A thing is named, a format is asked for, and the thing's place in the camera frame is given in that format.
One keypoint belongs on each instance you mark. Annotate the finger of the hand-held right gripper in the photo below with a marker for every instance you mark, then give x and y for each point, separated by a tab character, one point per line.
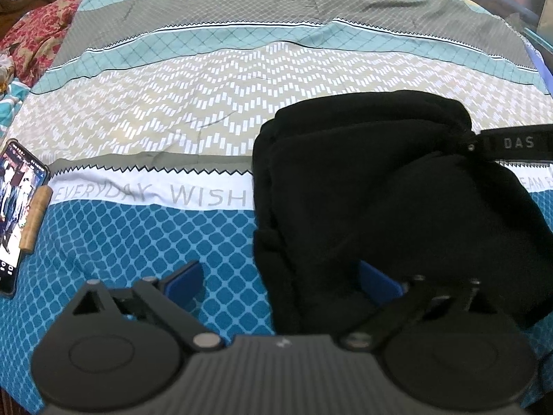
518	143

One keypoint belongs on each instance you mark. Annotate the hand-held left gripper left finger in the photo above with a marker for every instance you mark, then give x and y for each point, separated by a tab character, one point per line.
185	283

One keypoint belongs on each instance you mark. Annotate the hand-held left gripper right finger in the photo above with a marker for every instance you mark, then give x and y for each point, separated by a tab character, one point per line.
380	286

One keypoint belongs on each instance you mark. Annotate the black pants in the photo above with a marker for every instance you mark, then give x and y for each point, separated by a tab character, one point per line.
367	190

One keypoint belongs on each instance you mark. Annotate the purple bed sheet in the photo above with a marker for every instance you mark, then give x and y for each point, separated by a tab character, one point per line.
540	67

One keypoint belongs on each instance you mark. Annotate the short wooden stick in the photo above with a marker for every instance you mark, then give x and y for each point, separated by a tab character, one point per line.
36	220

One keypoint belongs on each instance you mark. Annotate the blue grey patterned bedsheet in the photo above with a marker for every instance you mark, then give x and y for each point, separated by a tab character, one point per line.
151	108

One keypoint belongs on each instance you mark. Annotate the smartphone with lit screen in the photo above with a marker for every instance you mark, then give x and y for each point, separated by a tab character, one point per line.
19	207

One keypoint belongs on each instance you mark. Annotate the teal diamond pattern cloth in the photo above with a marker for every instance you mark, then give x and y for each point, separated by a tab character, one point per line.
11	103

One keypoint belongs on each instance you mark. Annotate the multicoloured floral cloth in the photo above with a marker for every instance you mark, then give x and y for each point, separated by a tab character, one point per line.
5	71

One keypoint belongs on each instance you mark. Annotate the red floral blanket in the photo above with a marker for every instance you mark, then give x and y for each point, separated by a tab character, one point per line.
39	30

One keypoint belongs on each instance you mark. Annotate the carved wooden headboard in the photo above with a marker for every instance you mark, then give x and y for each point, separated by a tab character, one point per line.
21	2

